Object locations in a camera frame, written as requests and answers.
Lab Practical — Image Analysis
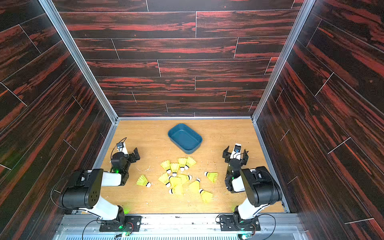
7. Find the teal plastic storage box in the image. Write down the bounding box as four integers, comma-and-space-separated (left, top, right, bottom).
168, 124, 203, 155

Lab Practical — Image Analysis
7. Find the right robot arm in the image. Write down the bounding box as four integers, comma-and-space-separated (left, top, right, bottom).
223, 144, 283, 228

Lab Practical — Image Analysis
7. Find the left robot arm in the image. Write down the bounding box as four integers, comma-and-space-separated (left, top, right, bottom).
59, 148, 140, 230

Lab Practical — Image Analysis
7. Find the yellow shuttlecock centre pile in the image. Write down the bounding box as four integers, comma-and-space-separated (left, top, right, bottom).
169, 176, 182, 188

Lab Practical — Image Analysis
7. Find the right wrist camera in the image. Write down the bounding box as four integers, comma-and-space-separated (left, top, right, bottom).
233, 144, 242, 153

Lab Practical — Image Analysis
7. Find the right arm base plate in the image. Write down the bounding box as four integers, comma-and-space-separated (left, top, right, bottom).
215, 213, 261, 232

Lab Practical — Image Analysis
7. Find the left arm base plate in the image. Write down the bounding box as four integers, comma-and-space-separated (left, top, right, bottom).
99, 215, 142, 233

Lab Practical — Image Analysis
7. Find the aluminium front rail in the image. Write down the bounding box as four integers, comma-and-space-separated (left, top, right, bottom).
53, 214, 310, 240

